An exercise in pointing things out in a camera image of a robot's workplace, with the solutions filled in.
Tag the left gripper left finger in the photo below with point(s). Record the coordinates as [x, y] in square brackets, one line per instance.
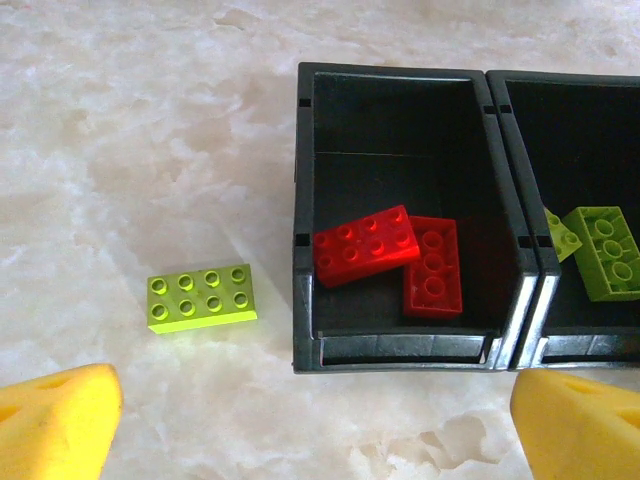
[55, 425]

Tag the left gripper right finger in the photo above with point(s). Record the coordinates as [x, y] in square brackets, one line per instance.
[585, 430]

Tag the red lego brick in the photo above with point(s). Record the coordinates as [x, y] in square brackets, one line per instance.
[360, 250]
[435, 295]

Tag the green lego brick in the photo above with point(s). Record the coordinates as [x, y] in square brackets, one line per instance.
[560, 240]
[200, 300]
[610, 270]

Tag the black storage bin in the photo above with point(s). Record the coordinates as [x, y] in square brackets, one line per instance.
[575, 140]
[390, 125]

